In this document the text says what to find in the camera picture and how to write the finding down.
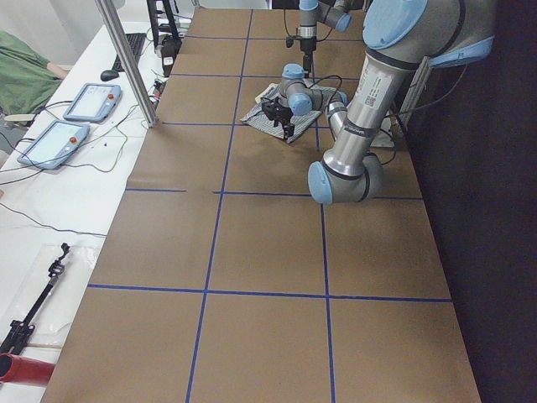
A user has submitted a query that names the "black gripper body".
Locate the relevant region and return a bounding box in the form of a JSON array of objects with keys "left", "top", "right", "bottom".
[
  {"left": 261, "top": 98, "right": 293, "bottom": 128},
  {"left": 285, "top": 35, "right": 317, "bottom": 67}
]

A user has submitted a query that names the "striped polo shirt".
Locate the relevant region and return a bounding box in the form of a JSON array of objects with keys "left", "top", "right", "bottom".
[{"left": 241, "top": 83, "right": 321, "bottom": 144}]

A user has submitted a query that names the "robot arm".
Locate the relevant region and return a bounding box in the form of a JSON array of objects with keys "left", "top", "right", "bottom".
[
  {"left": 284, "top": 0, "right": 353, "bottom": 77},
  {"left": 262, "top": 0, "right": 497, "bottom": 204}
]

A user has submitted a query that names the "black keyboard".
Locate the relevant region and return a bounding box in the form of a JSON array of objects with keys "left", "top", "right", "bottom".
[{"left": 112, "top": 33, "right": 146, "bottom": 72}]

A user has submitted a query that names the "black computer mouse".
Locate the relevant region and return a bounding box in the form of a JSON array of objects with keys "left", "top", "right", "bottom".
[{"left": 100, "top": 70, "right": 119, "bottom": 82}]

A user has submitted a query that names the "upper teach pendant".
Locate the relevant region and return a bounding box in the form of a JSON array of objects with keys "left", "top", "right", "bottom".
[{"left": 63, "top": 83, "right": 122, "bottom": 123}]

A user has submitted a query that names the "teach pendant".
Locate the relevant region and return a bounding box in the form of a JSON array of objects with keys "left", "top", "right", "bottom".
[
  {"left": 17, "top": 119, "right": 90, "bottom": 170},
  {"left": 63, "top": 83, "right": 122, "bottom": 123}
]

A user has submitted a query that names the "lower teach pendant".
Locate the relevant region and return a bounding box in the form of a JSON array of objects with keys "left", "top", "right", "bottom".
[{"left": 17, "top": 119, "right": 90, "bottom": 170}]

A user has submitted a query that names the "person in green shirt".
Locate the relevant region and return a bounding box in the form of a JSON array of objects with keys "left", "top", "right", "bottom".
[{"left": 1, "top": 30, "right": 68, "bottom": 115}]

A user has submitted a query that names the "black tripod leg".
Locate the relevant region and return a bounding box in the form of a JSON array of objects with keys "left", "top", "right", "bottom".
[{"left": 0, "top": 242, "right": 72, "bottom": 356}]

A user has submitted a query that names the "red fire extinguisher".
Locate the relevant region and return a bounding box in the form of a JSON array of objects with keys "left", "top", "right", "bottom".
[{"left": 1, "top": 353, "right": 55, "bottom": 386}]

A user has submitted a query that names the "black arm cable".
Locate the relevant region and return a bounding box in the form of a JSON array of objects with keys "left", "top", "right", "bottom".
[{"left": 312, "top": 74, "right": 346, "bottom": 110}]

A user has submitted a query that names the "aluminium frame post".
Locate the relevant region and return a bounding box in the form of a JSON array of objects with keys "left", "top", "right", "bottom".
[{"left": 95, "top": 0, "right": 158, "bottom": 128}]

